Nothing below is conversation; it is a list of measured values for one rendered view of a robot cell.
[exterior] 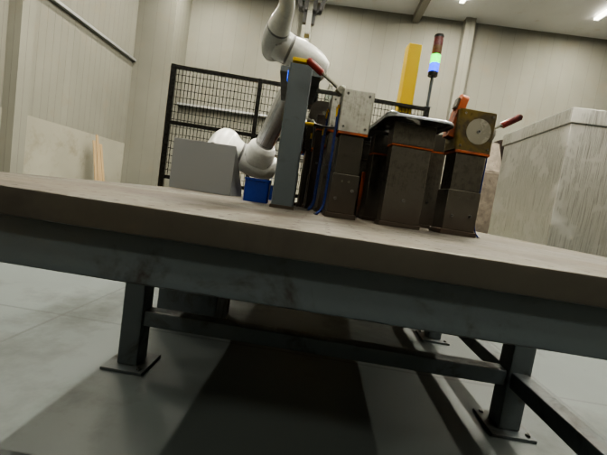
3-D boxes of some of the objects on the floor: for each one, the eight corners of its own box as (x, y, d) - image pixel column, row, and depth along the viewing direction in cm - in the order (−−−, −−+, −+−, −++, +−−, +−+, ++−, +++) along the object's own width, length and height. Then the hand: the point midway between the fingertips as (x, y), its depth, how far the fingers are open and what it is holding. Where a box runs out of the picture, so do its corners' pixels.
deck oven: (658, 313, 425) (704, 122, 406) (535, 292, 437) (574, 106, 418) (564, 281, 602) (592, 146, 583) (478, 267, 614) (503, 135, 595)
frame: (887, 840, 48) (1042, 376, 42) (-220, 611, 54) (-208, 181, 48) (409, 301, 303) (423, 226, 297) (227, 272, 309) (237, 198, 303)
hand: (308, 24), depth 108 cm, fingers closed
